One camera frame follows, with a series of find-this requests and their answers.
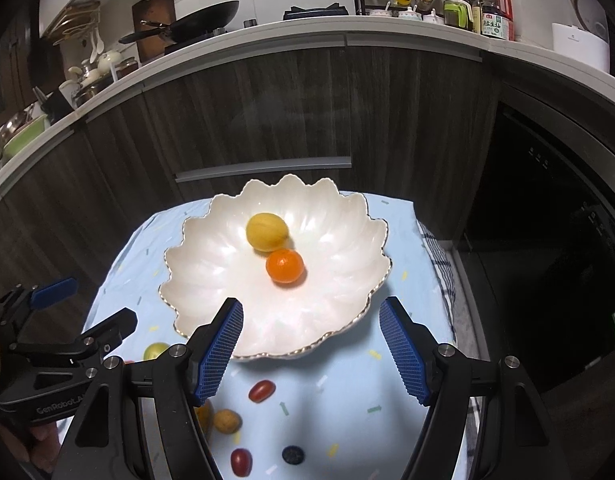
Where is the person's left hand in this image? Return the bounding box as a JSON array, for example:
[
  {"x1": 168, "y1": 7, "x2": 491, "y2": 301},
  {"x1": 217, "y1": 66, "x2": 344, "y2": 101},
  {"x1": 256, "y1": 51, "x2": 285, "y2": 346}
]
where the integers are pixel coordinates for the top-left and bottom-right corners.
[{"x1": 30, "y1": 422, "x2": 63, "y2": 471}]

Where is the black built-in dishwasher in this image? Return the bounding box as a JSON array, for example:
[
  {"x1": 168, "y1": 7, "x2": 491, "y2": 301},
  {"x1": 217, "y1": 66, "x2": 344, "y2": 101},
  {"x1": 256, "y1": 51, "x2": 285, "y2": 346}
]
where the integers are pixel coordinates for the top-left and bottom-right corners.
[{"x1": 457, "y1": 85, "x2": 615, "y2": 396}]

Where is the mandarin orange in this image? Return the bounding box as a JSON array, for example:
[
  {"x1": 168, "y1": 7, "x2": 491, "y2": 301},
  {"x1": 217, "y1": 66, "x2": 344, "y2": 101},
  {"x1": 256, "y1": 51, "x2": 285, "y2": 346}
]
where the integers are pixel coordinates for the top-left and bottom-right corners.
[
  {"x1": 266, "y1": 249, "x2": 305, "y2": 287},
  {"x1": 194, "y1": 400, "x2": 214, "y2": 438}
]

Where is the black wok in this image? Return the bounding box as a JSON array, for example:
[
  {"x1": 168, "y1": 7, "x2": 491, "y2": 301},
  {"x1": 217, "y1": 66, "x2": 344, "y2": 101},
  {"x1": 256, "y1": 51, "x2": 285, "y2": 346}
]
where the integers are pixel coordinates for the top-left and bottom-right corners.
[{"x1": 118, "y1": 1, "x2": 240, "y2": 45}]

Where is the green pan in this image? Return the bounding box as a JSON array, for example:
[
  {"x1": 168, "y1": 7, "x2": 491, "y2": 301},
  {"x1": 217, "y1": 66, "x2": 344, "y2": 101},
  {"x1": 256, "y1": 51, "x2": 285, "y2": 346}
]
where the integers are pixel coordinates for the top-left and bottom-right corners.
[{"x1": 0, "y1": 112, "x2": 50, "y2": 166}]

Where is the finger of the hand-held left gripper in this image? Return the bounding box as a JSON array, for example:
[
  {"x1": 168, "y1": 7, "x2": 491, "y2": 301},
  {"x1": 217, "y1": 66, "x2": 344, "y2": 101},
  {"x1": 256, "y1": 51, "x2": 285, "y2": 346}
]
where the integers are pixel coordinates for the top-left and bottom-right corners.
[
  {"x1": 0, "y1": 278, "x2": 79, "y2": 346},
  {"x1": 10, "y1": 308, "x2": 139, "y2": 361}
]

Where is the white teapot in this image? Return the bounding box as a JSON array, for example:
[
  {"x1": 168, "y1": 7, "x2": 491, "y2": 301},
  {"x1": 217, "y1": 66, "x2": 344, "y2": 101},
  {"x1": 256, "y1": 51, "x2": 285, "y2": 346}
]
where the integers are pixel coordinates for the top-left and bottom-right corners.
[{"x1": 97, "y1": 50, "x2": 123, "y2": 75}]

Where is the dark wood kitchen cabinet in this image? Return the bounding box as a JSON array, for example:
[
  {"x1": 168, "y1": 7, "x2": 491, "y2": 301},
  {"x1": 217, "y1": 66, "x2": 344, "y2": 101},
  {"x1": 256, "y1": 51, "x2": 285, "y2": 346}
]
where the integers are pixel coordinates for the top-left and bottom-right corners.
[{"x1": 0, "y1": 35, "x2": 503, "y2": 361}]

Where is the dark folded cloth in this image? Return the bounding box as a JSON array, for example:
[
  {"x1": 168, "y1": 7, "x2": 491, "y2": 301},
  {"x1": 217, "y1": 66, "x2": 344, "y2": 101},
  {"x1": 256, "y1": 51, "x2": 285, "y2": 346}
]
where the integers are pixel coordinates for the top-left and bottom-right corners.
[{"x1": 282, "y1": 4, "x2": 349, "y2": 21}]

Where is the white box appliance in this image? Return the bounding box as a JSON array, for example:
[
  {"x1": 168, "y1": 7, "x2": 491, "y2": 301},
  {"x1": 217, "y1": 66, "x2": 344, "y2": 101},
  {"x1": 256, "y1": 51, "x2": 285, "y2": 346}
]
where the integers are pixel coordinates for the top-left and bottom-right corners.
[{"x1": 552, "y1": 22, "x2": 612, "y2": 73}]

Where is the green oil dispenser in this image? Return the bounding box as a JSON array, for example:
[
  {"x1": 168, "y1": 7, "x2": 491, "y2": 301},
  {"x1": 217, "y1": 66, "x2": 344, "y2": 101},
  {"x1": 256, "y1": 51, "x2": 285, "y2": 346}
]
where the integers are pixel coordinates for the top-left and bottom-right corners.
[{"x1": 443, "y1": 0, "x2": 474, "y2": 31}]

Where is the red cherry tomato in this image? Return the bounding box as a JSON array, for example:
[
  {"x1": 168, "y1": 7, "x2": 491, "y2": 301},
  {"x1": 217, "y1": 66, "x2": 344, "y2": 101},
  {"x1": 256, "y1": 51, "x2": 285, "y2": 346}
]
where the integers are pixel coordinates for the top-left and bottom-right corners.
[
  {"x1": 230, "y1": 448, "x2": 253, "y2": 478},
  {"x1": 248, "y1": 380, "x2": 276, "y2": 404}
]

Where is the yellow lemon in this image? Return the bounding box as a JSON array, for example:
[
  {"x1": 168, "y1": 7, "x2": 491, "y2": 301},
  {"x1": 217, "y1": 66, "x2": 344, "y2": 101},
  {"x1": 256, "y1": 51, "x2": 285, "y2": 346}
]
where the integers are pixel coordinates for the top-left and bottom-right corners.
[{"x1": 246, "y1": 213, "x2": 289, "y2": 253}]

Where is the wooden cutting board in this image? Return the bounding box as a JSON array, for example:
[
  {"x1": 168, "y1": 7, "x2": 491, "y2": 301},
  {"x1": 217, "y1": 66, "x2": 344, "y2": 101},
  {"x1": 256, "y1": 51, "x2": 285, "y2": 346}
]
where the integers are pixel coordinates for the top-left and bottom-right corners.
[{"x1": 132, "y1": 0, "x2": 177, "y2": 63}]

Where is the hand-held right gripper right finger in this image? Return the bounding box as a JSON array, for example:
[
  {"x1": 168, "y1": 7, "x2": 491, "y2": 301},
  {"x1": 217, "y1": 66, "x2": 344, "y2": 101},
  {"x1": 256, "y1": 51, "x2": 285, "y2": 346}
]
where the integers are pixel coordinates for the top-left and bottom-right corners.
[{"x1": 379, "y1": 296, "x2": 573, "y2": 480}]

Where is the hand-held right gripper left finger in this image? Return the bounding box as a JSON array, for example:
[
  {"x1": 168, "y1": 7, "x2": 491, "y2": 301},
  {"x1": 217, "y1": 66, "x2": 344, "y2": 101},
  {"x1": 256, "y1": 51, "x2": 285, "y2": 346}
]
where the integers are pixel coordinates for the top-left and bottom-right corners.
[{"x1": 52, "y1": 297, "x2": 245, "y2": 480}]

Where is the soy sauce bottle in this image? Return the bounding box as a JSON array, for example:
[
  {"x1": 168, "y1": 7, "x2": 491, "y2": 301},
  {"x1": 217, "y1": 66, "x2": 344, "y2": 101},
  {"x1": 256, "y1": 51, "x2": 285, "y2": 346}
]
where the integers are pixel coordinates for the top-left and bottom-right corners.
[{"x1": 481, "y1": 0, "x2": 515, "y2": 41}]

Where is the brown longan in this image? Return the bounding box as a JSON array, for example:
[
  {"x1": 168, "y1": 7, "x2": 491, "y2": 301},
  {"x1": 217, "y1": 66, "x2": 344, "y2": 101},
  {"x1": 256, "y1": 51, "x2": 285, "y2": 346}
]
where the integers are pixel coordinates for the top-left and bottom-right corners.
[{"x1": 213, "y1": 409, "x2": 242, "y2": 435}]

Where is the white scalloped bowl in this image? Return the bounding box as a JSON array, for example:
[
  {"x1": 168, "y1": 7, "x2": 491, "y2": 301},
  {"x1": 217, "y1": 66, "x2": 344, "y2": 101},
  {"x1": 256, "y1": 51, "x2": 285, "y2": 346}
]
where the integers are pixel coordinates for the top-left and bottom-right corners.
[{"x1": 158, "y1": 173, "x2": 393, "y2": 362}]

